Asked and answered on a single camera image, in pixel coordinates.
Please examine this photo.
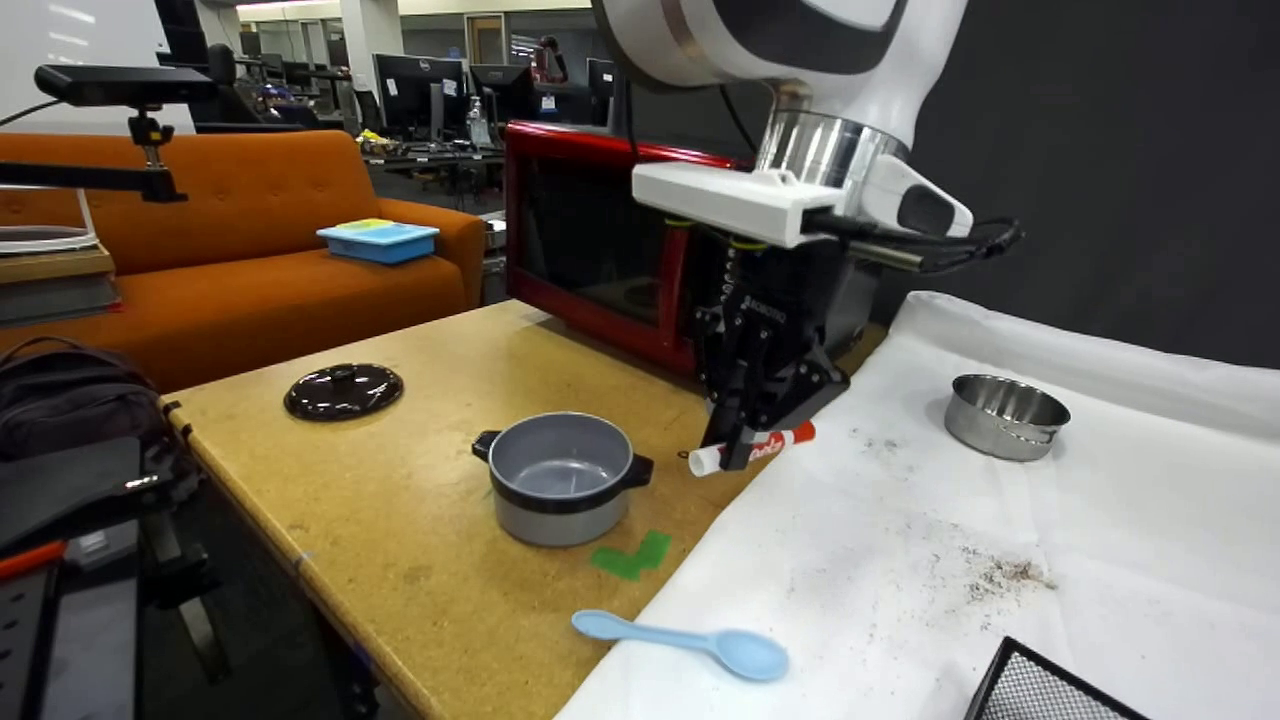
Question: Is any stack of books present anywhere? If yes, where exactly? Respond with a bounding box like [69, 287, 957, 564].
[0, 184, 123, 334]

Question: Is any orange sofa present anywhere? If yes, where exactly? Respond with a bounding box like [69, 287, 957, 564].
[0, 125, 492, 397]

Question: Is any dark grey backdrop curtain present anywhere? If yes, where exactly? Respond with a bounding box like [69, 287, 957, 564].
[611, 0, 1280, 371]

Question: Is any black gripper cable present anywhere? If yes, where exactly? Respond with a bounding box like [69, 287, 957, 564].
[815, 211, 1027, 286]

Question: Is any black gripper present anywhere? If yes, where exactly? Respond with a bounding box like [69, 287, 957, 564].
[685, 238, 856, 470]

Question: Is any grey pot with black handles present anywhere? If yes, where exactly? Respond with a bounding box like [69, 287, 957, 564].
[468, 407, 658, 554]

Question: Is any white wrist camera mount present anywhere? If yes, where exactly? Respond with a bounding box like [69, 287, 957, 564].
[630, 161, 856, 253]

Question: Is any black computer monitor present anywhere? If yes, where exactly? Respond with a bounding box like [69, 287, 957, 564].
[468, 61, 542, 132]
[368, 51, 474, 146]

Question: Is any light blue plastic spoon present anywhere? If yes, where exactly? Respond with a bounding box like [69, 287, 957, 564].
[567, 605, 793, 689]

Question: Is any red white marker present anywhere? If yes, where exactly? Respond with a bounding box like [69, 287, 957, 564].
[685, 415, 822, 482]

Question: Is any black stereo camera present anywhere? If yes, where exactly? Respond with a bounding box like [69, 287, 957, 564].
[31, 61, 216, 113]

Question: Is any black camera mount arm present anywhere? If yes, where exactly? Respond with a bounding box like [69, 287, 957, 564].
[0, 113, 194, 209]

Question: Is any black backpack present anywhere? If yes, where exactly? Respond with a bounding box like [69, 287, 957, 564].
[0, 338, 183, 554]

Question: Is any blue book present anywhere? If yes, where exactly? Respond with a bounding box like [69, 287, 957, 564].
[314, 218, 444, 270]

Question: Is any black tripod stand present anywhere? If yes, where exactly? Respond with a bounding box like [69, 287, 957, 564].
[0, 463, 238, 720]

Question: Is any steel bowl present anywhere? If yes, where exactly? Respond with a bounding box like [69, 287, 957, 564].
[939, 371, 1078, 470]

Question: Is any black mesh box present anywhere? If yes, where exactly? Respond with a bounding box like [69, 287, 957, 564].
[962, 634, 1151, 720]

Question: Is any red black microwave body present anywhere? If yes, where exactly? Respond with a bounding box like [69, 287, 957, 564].
[501, 116, 896, 402]

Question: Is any white paper sheet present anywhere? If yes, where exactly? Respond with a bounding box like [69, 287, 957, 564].
[551, 287, 1280, 720]

